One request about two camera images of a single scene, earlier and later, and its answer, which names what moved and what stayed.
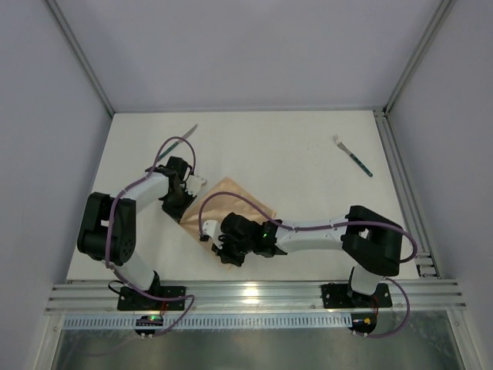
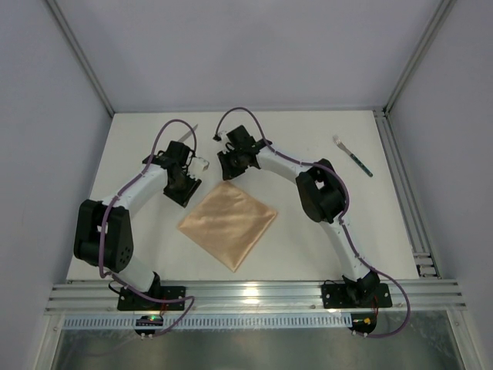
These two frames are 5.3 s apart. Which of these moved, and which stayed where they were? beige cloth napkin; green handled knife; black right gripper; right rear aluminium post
Moved: black right gripper
Stayed: beige cloth napkin; green handled knife; right rear aluminium post
